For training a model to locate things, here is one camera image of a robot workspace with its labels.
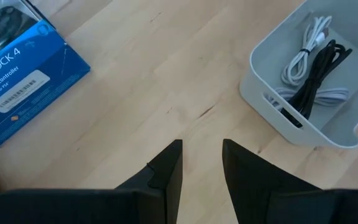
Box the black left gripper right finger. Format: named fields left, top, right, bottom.
left=222, top=138, right=323, bottom=224

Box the long black USB-C cable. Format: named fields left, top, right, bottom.
left=280, top=39, right=353, bottom=129

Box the white USB-C cable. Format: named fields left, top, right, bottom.
left=280, top=15, right=334, bottom=87
left=265, top=86, right=351, bottom=110

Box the grey plastic bin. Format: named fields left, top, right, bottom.
left=239, top=0, right=358, bottom=149

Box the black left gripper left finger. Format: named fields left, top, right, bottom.
left=115, top=139, right=183, bottom=224

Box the blue game controller box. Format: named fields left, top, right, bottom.
left=0, top=0, right=91, bottom=149

